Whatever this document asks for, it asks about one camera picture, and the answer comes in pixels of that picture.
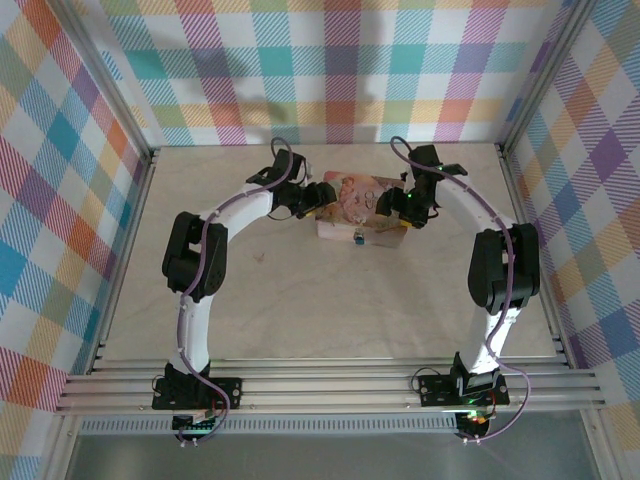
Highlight pink floral box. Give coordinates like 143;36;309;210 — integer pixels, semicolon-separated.
314;170;407;250

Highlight aluminium cross rails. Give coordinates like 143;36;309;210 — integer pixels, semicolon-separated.
54;355;607;417

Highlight green controller board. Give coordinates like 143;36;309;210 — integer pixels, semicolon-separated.
171;408;225;434
455;408;496;432

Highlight aluminium side rail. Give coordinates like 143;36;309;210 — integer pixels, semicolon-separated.
85;146;162;375
496;142;575;369

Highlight aluminium corner post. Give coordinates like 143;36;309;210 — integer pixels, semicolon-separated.
47;0;157;166
497;0;601;157

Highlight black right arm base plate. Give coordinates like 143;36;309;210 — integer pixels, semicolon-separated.
417;352;511;407

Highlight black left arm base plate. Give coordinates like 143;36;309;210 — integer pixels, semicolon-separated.
151;363;244;413

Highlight grey slotted cable duct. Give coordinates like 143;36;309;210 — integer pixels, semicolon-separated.
78;417;460;437

